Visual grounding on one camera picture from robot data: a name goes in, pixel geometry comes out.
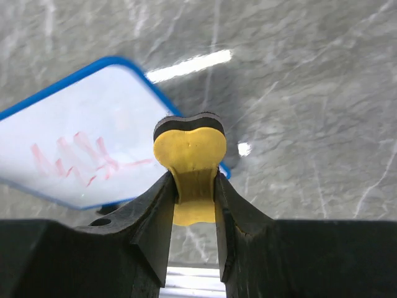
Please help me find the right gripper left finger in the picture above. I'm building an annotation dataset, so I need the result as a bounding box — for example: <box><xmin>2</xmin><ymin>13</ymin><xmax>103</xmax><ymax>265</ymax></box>
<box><xmin>1</xmin><ymin>173</ymin><xmax>177</xmax><ymax>297</ymax></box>

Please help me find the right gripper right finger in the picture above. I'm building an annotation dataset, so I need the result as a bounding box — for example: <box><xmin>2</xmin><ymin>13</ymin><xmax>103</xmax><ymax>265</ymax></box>
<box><xmin>214</xmin><ymin>174</ymin><xmax>396</xmax><ymax>297</ymax></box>

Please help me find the blue framed whiteboard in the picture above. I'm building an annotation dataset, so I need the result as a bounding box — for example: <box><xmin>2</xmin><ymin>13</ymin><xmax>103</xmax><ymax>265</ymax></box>
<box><xmin>1</xmin><ymin>50</ymin><xmax>231</xmax><ymax>210</ymax></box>

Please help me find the yellow black eraser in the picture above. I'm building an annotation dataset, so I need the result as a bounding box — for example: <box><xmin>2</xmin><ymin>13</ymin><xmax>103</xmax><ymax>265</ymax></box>
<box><xmin>153</xmin><ymin>112</ymin><xmax>227</xmax><ymax>227</ymax></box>

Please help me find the aluminium front rail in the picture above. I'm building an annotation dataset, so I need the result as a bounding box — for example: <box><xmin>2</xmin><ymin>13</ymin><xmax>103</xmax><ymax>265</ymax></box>
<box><xmin>159</xmin><ymin>266</ymin><xmax>226</xmax><ymax>298</ymax></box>

